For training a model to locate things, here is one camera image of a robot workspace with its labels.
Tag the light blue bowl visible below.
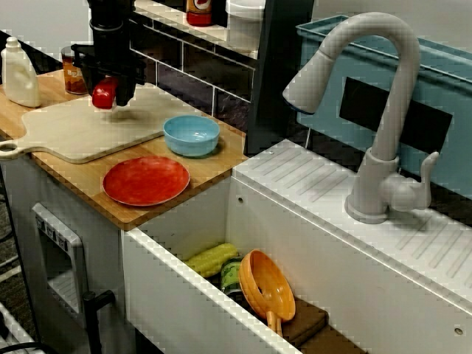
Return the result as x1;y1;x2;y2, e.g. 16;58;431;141
162;114;221;158

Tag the white metal frame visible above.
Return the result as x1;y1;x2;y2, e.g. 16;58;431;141
0;300;36;354

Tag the black cabinet door handle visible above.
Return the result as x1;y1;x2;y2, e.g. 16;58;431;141
81;290;116;354

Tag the green can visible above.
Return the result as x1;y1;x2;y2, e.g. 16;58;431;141
220;256;244;296

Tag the yellow toy corn cob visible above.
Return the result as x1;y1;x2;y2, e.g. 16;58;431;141
184;242;239;278

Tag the red and white toy sushi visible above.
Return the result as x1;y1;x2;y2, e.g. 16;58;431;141
91;76;119;110

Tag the white round container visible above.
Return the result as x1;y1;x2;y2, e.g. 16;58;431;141
225;0;266;51

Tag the red and yellow sauce jar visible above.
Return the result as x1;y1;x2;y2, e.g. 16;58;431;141
185;0;215;27

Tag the dark grey upright post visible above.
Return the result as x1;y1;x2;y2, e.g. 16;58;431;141
245;0;315;156

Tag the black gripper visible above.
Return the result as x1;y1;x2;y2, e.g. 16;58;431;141
72;28;147;107

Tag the brown sponge block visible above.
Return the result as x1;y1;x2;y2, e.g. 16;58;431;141
282;296;329;347

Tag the wooden cutting board with handle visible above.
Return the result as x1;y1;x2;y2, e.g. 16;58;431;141
0;81;204;165

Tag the white sink basin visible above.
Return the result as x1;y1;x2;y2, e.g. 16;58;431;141
119;139;472;354

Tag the black floor cable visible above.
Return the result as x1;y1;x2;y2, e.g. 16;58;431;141
0;341;56;354

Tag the grey kitchen faucet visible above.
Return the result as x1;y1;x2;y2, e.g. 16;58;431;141
282;11;440;225

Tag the white toy kitchen cabinet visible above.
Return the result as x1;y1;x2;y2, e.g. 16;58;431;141
0;154;128;354

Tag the white detergent bottle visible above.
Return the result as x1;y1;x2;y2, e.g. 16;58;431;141
0;35;42;108

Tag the red plate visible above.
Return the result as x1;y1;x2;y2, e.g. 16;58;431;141
102;156;191;207

